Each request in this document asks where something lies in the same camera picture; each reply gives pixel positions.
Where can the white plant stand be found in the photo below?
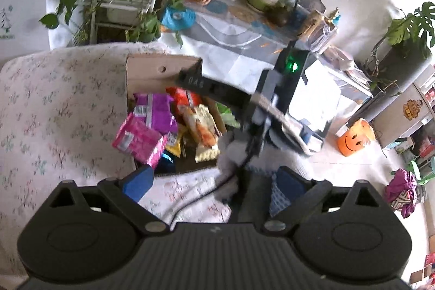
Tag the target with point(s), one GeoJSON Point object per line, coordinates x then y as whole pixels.
{"type": "Point", "coordinates": [115, 14]}

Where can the red orange snack packet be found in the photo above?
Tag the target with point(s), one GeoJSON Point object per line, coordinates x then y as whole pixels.
{"type": "Point", "coordinates": [183, 97]}

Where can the purple snack packet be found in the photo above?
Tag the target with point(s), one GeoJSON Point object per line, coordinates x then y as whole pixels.
{"type": "Point", "coordinates": [154, 109]}

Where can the white covered side table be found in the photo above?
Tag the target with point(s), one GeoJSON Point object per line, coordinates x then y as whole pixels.
{"type": "Point", "coordinates": [236, 27]}

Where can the blue foil snack packet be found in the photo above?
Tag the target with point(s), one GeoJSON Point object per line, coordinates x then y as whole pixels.
{"type": "Point", "coordinates": [166, 164]}

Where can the blue round ornament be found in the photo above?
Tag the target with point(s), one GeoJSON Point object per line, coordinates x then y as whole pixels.
{"type": "Point", "coordinates": [178, 20]}

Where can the pink snack packet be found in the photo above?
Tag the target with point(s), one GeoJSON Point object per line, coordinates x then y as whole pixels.
{"type": "Point", "coordinates": [135, 138]}

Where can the yellow waffle snack packet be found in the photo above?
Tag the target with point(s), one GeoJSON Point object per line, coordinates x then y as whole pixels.
{"type": "Point", "coordinates": [173, 145]}

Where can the monstera plant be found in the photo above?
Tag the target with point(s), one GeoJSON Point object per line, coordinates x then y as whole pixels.
{"type": "Point", "coordinates": [416, 28]}

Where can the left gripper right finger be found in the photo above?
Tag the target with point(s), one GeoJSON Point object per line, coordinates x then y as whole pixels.
{"type": "Point", "coordinates": [293, 200]}

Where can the orange white bread packet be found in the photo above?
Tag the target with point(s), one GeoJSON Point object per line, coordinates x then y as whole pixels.
{"type": "Point", "coordinates": [204, 131]}

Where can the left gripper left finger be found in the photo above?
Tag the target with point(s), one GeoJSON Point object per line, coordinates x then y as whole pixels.
{"type": "Point", "coordinates": [124, 195]}

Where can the green Ameria snack packet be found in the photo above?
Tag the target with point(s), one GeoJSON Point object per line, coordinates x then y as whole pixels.
{"type": "Point", "coordinates": [227, 116]}

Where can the cardboard milk box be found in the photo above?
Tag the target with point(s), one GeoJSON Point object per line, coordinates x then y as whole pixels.
{"type": "Point", "coordinates": [153, 73]}

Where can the purple cloth bag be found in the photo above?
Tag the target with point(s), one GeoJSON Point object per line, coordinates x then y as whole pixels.
{"type": "Point", "coordinates": [404, 192]}

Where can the floral table cloth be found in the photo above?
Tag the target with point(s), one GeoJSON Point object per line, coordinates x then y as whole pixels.
{"type": "Point", "coordinates": [60, 111]}

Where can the grey gloved right hand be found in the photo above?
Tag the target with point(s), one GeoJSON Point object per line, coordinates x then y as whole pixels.
{"type": "Point", "coordinates": [243, 177]}

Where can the orange pumpkin bucket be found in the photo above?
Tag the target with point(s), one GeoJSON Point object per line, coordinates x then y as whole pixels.
{"type": "Point", "coordinates": [357, 137]}

